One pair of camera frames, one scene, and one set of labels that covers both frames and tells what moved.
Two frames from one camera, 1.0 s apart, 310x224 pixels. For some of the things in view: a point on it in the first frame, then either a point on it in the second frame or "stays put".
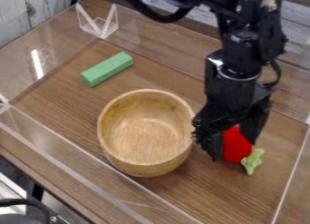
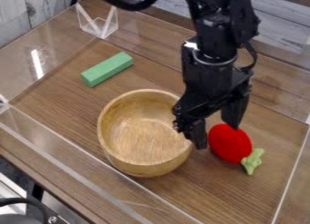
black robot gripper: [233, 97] to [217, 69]
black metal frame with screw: [36, 216] stays put
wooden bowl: [146, 131] stays put
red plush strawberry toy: [238, 150] stays put
